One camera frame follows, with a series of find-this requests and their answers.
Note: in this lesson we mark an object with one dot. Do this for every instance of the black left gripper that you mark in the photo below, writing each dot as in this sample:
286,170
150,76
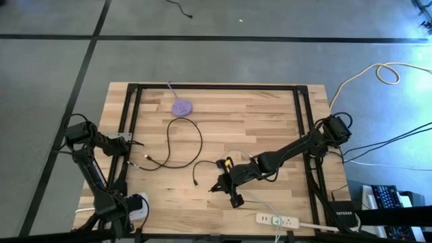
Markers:
118,207

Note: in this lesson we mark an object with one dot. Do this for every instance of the black aluminium table frame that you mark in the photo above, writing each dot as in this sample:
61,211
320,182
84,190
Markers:
216,86

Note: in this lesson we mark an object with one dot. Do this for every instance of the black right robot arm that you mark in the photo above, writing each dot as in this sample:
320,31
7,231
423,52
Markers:
297,148

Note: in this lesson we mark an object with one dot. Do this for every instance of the black stand legs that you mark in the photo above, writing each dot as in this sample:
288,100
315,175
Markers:
426,23

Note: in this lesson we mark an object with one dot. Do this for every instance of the black Netgear box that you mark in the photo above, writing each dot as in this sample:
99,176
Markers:
342,214

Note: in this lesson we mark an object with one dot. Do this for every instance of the black backlit keyboard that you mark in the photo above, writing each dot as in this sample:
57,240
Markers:
386,197

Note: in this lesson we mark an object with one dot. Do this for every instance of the white long power strip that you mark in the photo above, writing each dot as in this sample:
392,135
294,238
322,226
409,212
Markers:
292,221

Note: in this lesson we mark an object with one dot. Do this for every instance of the green USB wall charger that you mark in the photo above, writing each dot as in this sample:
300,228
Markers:
277,221

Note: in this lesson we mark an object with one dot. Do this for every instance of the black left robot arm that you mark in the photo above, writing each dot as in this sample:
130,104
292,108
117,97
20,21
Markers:
91,168

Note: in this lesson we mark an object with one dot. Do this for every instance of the purple round power strip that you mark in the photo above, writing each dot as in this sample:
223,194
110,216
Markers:
182,108

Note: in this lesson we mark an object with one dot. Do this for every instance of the white square power strip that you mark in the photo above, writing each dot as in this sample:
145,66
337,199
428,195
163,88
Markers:
144,209

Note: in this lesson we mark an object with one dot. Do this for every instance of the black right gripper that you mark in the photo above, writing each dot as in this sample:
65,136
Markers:
241,172

